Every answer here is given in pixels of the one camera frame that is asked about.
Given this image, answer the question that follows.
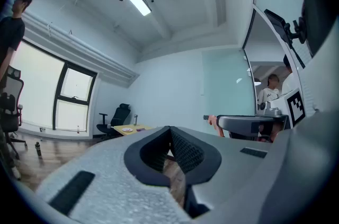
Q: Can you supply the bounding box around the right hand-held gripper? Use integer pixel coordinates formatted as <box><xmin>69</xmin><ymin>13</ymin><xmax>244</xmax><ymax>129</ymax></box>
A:
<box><xmin>216</xmin><ymin>88</ymin><xmax>307</xmax><ymax>139</ymax></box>

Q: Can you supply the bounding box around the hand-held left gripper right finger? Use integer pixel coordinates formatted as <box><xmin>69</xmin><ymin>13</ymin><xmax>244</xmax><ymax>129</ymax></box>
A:
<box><xmin>169</xmin><ymin>126</ymin><xmax>288</xmax><ymax>224</ymax></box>

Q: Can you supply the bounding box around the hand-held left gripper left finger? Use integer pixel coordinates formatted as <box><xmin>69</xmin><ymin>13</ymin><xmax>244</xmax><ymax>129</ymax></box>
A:
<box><xmin>37</xmin><ymin>126</ymin><xmax>193</xmax><ymax>224</ymax></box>

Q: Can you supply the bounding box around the frosted glass partition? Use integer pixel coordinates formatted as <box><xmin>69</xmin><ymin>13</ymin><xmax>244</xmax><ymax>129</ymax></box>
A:
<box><xmin>202</xmin><ymin>49</ymin><xmax>256</xmax><ymax>115</ymax></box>

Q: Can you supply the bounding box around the black office chair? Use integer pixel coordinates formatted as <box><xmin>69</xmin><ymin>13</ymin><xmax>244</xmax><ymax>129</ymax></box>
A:
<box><xmin>96</xmin><ymin>103</ymin><xmax>131</xmax><ymax>140</ymax></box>

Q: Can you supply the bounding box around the black chest-mounted phone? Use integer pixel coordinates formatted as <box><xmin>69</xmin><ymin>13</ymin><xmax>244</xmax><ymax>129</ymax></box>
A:
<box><xmin>264</xmin><ymin>8</ymin><xmax>293</xmax><ymax>45</ymax></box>

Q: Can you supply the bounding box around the black-framed window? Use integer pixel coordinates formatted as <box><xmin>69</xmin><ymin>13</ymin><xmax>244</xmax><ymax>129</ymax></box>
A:
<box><xmin>10</xmin><ymin>39</ymin><xmax>98</xmax><ymax>133</ymax></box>

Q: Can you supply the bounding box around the grey mesh office chair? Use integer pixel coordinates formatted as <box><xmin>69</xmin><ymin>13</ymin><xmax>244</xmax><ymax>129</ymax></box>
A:
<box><xmin>0</xmin><ymin>66</ymin><xmax>29</xmax><ymax>160</ymax></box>

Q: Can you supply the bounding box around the grey gripper-mounted camera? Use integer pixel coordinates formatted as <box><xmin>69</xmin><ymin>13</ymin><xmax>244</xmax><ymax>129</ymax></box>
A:
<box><xmin>257</xmin><ymin>100</ymin><xmax>283</xmax><ymax>117</ymax></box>

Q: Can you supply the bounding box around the black cable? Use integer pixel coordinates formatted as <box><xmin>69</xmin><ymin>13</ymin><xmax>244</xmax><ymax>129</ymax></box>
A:
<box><xmin>289</xmin><ymin>42</ymin><xmax>306</xmax><ymax>68</ymax></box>

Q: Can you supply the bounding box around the black phone mount clamp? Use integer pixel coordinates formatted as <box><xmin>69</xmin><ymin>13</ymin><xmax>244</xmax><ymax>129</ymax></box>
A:
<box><xmin>284</xmin><ymin>16</ymin><xmax>308</xmax><ymax>45</ymax></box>

